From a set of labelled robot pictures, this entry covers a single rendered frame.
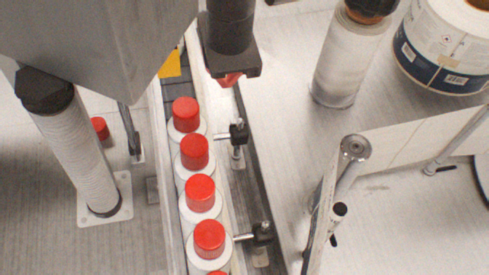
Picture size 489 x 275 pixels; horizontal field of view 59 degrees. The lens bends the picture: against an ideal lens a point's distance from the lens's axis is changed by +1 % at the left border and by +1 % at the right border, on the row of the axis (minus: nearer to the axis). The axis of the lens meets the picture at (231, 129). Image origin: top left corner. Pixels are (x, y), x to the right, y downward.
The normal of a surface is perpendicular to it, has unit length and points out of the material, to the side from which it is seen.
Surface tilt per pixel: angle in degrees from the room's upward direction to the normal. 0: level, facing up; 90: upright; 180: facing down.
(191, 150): 2
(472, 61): 90
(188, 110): 2
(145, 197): 0
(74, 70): 90
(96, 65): 90
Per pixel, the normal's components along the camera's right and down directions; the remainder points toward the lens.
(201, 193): 0.04, -0.56
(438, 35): -0.79, 0.50
